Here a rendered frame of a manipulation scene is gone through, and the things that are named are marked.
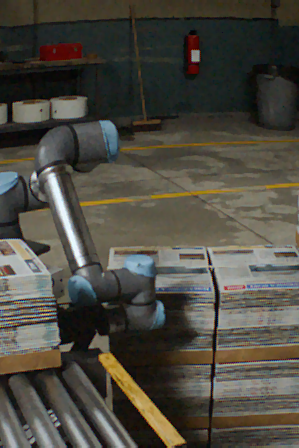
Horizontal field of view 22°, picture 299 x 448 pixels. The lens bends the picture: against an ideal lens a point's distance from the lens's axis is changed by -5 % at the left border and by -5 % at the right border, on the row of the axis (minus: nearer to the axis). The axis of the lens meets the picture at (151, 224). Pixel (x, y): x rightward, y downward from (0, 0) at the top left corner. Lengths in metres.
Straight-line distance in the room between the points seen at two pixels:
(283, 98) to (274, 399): 7.03
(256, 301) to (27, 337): 0.71
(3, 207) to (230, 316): 0.76
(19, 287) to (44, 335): 0.13
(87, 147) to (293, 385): 0.90
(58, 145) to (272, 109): 7.22
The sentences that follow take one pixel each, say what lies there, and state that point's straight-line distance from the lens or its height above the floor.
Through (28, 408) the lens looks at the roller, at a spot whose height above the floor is 0.79.
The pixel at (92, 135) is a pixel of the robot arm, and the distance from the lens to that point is 2.07.
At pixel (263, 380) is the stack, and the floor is 0.54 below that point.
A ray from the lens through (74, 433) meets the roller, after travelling 1.53.
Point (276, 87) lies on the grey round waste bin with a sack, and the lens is 9.08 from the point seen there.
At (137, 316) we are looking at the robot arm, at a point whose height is 0.82.
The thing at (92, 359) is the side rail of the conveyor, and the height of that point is 0.79.
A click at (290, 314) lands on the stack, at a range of 2.20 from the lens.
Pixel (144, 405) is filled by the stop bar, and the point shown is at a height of 0.82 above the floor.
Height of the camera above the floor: 1.62
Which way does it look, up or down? 17 degrees down
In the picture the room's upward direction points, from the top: straight up
